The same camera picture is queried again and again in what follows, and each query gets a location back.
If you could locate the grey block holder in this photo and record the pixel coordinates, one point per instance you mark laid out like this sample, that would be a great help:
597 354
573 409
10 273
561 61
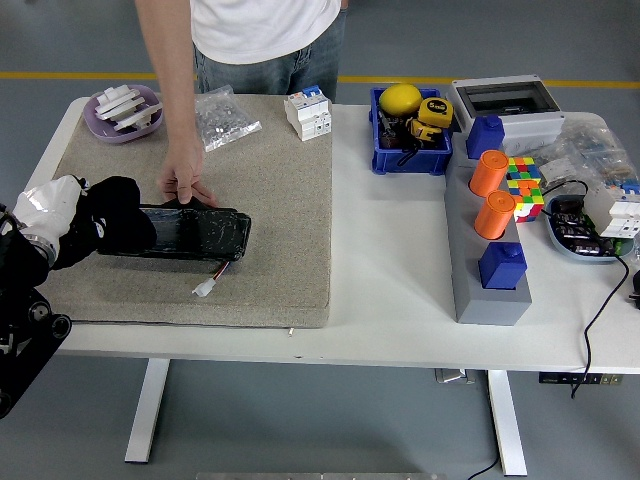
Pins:
492 307

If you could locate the clear bags of parts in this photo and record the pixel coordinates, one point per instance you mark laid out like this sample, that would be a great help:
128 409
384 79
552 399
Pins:
595 150

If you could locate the grey distribution box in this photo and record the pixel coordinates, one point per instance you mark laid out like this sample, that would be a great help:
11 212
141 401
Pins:
525 125

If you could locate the blue block with knob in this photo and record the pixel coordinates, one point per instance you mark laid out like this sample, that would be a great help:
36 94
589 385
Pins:
485 137
502 267

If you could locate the grey-brown mat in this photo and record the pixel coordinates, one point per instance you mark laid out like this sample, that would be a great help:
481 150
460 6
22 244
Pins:
270 200

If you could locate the white circuit breaker blue switch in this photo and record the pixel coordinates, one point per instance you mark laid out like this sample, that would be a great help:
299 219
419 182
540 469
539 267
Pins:
307 112

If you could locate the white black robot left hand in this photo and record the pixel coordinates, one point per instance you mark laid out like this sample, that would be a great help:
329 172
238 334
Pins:
50 202

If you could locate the white circuit breaker row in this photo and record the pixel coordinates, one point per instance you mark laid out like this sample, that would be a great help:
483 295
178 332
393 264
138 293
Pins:
615 210

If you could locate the colourful puzzle cube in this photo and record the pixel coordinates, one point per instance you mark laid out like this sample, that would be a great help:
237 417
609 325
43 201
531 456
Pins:
527 195

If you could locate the white table leg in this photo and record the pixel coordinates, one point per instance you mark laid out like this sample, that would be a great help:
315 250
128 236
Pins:
507 425
145 415

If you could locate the orange cylinder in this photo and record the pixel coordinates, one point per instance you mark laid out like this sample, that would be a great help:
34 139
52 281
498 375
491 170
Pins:
487 175
492 215

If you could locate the person's right hand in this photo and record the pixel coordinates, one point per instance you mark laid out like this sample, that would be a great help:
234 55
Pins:
184 170

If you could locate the black plug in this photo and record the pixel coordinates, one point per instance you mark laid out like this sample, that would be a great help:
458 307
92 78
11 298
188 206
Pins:
636 285

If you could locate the yellow ball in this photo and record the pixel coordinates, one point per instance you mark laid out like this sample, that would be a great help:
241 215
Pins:
400 99

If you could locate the purple bowl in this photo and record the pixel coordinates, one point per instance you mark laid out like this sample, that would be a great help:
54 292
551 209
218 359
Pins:
100 127

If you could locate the person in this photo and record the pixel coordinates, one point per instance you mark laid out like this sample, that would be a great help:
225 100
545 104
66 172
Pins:
260 30

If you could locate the person's right forearm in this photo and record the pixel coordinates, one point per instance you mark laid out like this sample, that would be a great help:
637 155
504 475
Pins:
172 75

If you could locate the black film-wrapped panel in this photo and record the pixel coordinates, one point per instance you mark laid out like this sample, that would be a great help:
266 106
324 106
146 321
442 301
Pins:
200 232

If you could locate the black desk control panel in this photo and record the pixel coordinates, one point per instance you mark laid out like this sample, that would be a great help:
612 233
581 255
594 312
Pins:
580 379

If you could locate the clear bag of screws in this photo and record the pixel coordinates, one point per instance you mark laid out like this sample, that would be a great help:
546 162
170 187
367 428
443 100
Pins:
227 117

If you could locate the blue plastic bin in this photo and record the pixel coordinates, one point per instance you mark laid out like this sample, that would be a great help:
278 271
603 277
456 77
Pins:
415 162

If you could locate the metal bracket under table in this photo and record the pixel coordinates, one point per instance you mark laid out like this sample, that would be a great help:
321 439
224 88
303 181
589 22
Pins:
452 376

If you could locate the light blue bowl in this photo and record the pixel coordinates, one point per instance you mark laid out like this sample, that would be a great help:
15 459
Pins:
562 245

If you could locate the yellow black tool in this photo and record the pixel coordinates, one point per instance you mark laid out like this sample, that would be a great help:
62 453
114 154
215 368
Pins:
424 131

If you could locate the white plastic part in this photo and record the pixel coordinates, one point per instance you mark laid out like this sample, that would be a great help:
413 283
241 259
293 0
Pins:
117 99
142 116

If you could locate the yellow tape measure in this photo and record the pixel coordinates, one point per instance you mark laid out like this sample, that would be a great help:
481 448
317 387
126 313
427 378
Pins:
436 112

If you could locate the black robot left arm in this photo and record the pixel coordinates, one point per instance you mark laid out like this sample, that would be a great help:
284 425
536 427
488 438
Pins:
15 275

